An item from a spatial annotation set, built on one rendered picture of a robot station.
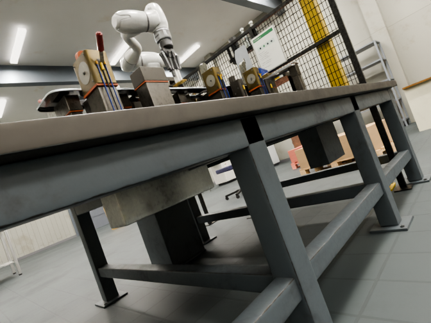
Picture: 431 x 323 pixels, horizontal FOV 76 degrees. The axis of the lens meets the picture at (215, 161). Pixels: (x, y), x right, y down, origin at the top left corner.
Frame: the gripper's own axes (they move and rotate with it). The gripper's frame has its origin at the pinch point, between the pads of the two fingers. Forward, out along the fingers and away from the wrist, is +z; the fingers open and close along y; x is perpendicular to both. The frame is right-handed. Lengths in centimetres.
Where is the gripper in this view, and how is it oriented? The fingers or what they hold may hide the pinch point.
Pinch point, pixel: (177, 76)
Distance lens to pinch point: 159.5
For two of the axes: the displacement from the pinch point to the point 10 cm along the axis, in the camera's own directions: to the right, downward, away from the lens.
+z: 3.4, 9.4, -0.2
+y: -6.2, 2.1, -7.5
